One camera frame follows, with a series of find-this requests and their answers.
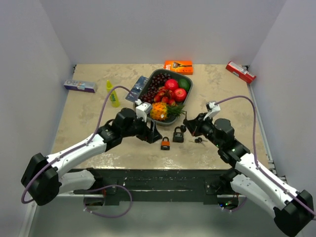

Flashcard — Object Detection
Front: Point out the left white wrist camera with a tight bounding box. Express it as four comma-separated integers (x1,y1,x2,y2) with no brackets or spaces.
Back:
135,99,153,122

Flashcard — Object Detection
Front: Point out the yellow glue bottle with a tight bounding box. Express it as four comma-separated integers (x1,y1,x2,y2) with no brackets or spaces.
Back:
106,80,120,108

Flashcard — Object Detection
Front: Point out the red strawberry cluster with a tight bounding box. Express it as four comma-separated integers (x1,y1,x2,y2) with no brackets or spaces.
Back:
153,86,176,106

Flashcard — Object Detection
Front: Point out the red apple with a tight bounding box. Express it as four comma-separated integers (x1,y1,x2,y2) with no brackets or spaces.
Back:
174,88,187,102

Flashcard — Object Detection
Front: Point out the orange black padlock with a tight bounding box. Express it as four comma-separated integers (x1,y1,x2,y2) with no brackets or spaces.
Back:
160,137,170,151

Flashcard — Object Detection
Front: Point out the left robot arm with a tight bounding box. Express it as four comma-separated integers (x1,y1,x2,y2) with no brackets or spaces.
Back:
21,108,162,206

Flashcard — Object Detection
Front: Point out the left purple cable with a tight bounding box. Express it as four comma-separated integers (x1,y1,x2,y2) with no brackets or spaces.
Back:
21,85,139,204

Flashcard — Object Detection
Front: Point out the small black key bunch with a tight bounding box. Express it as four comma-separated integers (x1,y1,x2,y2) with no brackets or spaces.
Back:
190,137,207,146

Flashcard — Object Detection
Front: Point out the orange razor box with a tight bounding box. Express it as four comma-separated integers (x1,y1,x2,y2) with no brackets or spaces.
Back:
163,60,194,75

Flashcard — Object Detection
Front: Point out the green avocado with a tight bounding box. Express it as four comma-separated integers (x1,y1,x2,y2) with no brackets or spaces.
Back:
178,79,191,92

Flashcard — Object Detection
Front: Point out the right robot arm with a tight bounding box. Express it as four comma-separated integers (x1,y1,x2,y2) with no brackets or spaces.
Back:
183,114,315,237

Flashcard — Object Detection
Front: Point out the large black key bunch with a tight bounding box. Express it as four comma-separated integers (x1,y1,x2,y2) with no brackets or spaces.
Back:
180,125,187,133

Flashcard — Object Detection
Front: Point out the purple white toothpaste box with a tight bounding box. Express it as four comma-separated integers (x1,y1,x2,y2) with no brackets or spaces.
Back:
64,80,97,93

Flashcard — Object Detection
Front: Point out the black base frame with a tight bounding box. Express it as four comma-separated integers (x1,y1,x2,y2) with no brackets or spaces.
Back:
74,168,239,209

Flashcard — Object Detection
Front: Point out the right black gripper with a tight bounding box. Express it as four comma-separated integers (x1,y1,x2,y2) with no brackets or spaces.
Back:
183,113,223,149

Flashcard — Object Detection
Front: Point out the lower purple cable loop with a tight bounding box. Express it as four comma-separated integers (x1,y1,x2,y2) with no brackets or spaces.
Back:
83,184,133,218

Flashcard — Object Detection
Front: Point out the red white box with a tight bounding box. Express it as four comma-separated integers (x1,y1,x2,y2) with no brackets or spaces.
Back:
226,61,256,84

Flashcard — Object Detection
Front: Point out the blue blister pack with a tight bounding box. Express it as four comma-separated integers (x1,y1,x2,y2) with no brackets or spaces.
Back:
125,76,148,103

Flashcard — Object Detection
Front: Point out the dark red grape bunch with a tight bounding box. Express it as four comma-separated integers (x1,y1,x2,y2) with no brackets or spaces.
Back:
139,73,171,104

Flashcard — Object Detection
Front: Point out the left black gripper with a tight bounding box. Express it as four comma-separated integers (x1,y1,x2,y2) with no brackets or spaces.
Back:
121,112,161,143

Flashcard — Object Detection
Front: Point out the red pomegranate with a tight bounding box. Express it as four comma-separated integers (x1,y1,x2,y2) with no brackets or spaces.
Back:
164,79,179,91

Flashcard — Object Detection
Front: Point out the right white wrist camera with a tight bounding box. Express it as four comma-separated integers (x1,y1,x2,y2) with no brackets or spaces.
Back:
203,101,221,121

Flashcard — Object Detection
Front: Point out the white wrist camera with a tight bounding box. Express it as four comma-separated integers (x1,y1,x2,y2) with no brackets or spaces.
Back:
203,101,221,121
135,99,153,122

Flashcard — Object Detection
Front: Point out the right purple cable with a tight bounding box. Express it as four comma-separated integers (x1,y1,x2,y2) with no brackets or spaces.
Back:
216,95,316,218

